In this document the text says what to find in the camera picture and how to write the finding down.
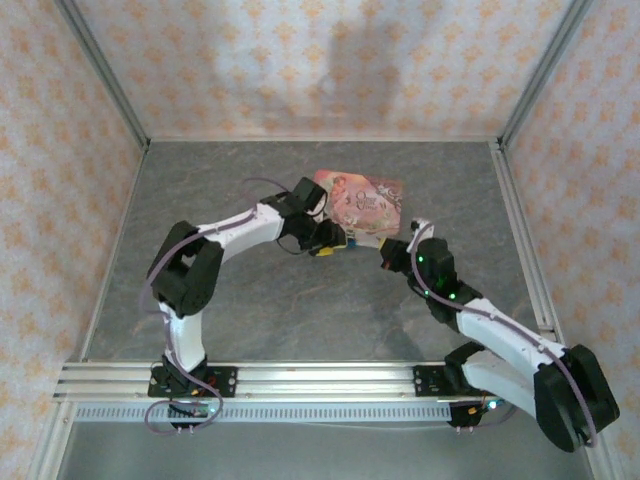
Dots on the small blue padlock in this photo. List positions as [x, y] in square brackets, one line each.
[351, 243]

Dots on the pink illustrated keepsake box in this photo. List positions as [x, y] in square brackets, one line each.
[365, 200]

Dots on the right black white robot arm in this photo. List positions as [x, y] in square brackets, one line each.
[500, 340]

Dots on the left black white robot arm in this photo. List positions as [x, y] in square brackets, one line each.
[185, 340]

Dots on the small green circuit board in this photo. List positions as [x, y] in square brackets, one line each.
[487, 406]
[195, 411]

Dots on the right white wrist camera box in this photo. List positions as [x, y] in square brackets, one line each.
[422, 226]

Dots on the aluminium frame side rail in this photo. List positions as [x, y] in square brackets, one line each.
[112, 250]
[525, 235]

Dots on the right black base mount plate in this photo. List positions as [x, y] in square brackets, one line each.
[425, 380]

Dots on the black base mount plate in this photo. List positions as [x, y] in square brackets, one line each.
[225, 380]
[425, 380]

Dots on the aluminium base rail beam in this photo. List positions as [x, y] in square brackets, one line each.
[325, 380]

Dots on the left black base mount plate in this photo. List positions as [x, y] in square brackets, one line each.
[225, 380]

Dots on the aluminium frame post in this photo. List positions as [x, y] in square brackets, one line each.
[545, 70]
[105, 75]

